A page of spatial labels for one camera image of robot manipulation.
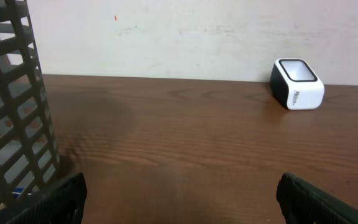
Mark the grey plastic shopping basket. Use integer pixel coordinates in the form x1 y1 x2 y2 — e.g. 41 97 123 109
0 0 60 210

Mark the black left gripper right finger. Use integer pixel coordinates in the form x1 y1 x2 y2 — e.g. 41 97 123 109
276 172 358 224

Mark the white barcode scanner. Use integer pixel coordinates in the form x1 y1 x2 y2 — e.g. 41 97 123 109
269 58 324 110

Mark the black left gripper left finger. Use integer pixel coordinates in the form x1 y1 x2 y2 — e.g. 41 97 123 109
0 172 87 224

